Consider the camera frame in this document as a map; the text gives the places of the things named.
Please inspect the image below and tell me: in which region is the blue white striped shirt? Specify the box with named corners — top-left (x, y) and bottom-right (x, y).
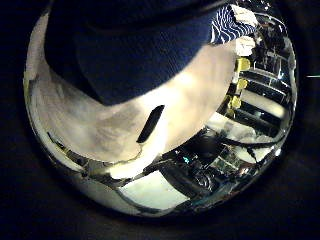
top-left (43, 0), bottom-right (258, 107)

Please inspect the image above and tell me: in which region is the black equipment cluster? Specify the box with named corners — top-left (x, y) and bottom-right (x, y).
top-left (159, 131), bottom-right (223, 198)

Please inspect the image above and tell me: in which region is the yellow chair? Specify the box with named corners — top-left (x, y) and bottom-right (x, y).
top-left (235, 57), bottom-right (252, 72)
top-left (236, 77), bottom-right (250, 92)
top-left (227, 95), bottom-right (242, 110)

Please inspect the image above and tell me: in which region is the person in white jacket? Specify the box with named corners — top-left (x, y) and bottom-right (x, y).
top-left (235, 35), bottom-right (257, 57)

